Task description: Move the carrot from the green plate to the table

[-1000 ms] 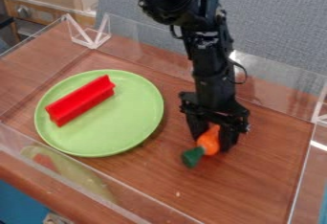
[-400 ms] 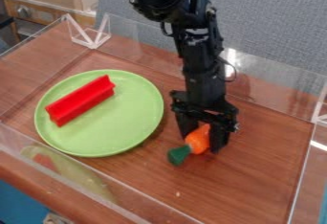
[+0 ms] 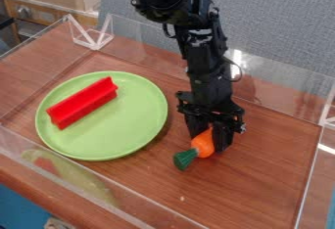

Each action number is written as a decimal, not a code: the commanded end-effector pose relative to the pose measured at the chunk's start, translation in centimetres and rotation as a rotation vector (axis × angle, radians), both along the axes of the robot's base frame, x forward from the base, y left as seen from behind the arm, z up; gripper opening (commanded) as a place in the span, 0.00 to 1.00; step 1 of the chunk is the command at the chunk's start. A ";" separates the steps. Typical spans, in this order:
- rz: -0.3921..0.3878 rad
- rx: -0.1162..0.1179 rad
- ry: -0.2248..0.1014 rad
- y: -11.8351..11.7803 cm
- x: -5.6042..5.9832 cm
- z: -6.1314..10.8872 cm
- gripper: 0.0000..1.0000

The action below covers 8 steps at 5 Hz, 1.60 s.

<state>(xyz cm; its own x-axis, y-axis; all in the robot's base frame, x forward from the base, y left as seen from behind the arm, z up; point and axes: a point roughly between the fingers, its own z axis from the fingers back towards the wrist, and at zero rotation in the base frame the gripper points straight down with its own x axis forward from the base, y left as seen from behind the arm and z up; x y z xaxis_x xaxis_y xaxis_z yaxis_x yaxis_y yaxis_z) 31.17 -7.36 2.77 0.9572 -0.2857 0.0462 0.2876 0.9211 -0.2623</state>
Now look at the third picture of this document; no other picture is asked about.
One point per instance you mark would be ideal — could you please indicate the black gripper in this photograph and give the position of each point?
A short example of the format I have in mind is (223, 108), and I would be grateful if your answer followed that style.
(208, 104)

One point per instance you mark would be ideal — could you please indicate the orange toy carrot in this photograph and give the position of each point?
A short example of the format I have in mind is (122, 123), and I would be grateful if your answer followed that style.
(202, 149)

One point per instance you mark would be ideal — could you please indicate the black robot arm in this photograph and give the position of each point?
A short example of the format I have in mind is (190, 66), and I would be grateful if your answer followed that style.
(195, 19)

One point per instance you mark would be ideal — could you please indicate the green plate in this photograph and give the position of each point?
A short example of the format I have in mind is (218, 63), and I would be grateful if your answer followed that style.
(115, 130)

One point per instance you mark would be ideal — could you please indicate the red toy block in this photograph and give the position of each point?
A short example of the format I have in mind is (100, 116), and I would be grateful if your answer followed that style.
(82, 103)

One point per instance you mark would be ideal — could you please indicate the wooden cabinet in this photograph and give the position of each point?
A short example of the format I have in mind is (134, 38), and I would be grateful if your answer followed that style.
(36, 15)

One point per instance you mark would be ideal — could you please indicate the clear acrylic enclosure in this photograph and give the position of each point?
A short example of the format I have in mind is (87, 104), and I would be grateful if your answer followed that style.
(248, 187)

